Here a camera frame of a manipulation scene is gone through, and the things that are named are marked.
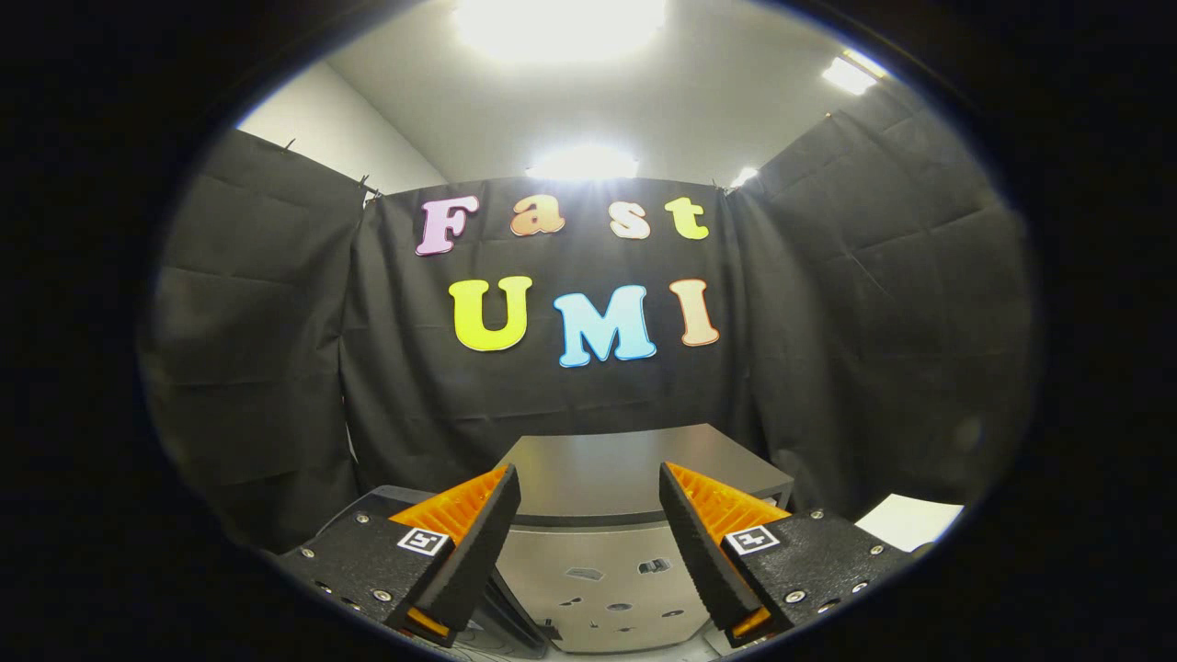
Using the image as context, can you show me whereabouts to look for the large round ceiling light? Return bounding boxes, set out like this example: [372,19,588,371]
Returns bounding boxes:
[452,0,669,63]

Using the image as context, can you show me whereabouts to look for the rectangular ceiling light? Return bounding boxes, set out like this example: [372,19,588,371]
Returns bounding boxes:
[821,51,889,97]

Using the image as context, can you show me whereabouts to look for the beige cabinet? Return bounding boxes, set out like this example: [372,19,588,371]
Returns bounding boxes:
[492,423,796,655]

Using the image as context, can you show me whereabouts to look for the long ceiling light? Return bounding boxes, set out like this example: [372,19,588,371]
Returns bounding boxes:
[525,145,641,181]

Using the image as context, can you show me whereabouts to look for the black backdrop cloth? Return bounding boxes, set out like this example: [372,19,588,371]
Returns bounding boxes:
[138,83,1045,553]

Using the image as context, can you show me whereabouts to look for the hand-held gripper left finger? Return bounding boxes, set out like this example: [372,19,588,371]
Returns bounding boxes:
[276,464,521,647]

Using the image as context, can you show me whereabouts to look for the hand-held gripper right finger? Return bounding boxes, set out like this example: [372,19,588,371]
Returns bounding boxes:
[659,462,916,647]

